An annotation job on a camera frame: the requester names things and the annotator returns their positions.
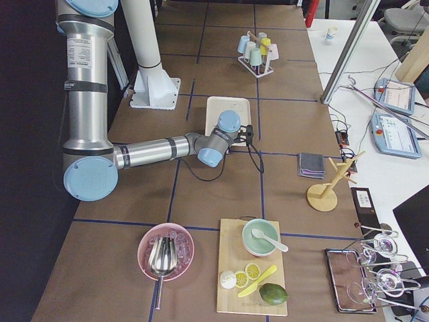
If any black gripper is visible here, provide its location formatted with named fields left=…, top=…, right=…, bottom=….
left=238, top=124, right=254, bottom=145

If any cream rabbit tray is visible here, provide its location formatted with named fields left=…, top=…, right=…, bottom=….
left=205, top=96, right=252, bottom=136

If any mint green cup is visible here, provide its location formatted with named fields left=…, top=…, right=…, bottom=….
left=249, top=48, right=262, bottom=67

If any pink cup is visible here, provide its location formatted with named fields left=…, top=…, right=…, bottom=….
left=267, top=44, right=280, bottom=61

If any yellow cup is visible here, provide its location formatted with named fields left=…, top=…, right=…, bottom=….
left=259, top=38, right=271, bottom=56

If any light blue cup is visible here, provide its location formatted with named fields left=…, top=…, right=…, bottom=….
left=237, top=35, right=250, bottom=54

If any grey cup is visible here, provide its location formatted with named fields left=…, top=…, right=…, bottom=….
left=257, top=32, right=267, bottom=40

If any paper cup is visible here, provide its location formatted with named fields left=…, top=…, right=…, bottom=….
left=325, top=26, right=338, bottom=44

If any metal tray with glasses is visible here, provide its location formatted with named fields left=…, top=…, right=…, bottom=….
left=325, top=223, right=428, bottom=314

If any grey folded cloth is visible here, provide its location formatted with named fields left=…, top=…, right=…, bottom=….
left=298, top=152, right=325, bottom=179

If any wooden mug tree stand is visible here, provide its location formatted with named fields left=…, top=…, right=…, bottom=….
left=306, top=151, right=365, bottom=212

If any white spoon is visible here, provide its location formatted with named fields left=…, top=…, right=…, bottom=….
left=251, top=228, right=289, bottom=252

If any green bowl on pink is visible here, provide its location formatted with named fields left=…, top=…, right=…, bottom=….
left=242, top=219, right=280, bottom=256

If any pink bowl with ice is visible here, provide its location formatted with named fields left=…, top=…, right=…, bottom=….
left=137, top=223, right=194, bottom=281

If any lemon slice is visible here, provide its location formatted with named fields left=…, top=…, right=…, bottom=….
left=244, top=263, right=261, bottom=280
left=235, top=270, right=249, bottom=288

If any bamboo cutting board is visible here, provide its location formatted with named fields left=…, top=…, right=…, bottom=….
left=217, top=219, right=288, bottom=317

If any lower teach pendant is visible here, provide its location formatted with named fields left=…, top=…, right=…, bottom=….
left=371, top=113, right=422, bottom=159

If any teach pendant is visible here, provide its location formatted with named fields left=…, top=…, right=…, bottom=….
left=374, top=78, right=416, bottom=116
left=371, top=113, right=422, bottom=159

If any red cylinder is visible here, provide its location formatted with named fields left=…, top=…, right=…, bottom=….
left=305, top=0, right=320, bottom=28

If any black box with label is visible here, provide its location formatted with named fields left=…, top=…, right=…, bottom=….
left=351, top=187, right=380, bottom=228

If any metal ice scoop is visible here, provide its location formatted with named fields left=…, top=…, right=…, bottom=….
left=148, top=237, right=177, bottom=310

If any white garlic bulb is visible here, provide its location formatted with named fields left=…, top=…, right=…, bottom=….
left=219, top=270, right=237, bottom=289

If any upper teach pendant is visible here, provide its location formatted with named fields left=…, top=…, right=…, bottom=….
left=374, top=78, right=416, bottom=116

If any yellow plastic knife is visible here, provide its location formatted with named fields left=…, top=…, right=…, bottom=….
left=237, top=264, right=278, bottom=298

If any green lime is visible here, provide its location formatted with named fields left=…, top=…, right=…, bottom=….
left=259, top=283, right=289, bottom=305

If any white wire cup rack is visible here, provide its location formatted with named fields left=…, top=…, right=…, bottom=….
left=237, top=31, right=279, bottom=78

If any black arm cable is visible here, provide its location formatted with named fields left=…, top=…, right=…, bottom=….
left=179, top=140, right=265, bottom=182

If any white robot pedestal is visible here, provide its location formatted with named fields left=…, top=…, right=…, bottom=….
left=121, top=0, right=180, bottom=110

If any aluminium frame post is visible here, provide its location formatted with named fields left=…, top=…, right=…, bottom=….
left=320, top=0, right=380, bottom=105

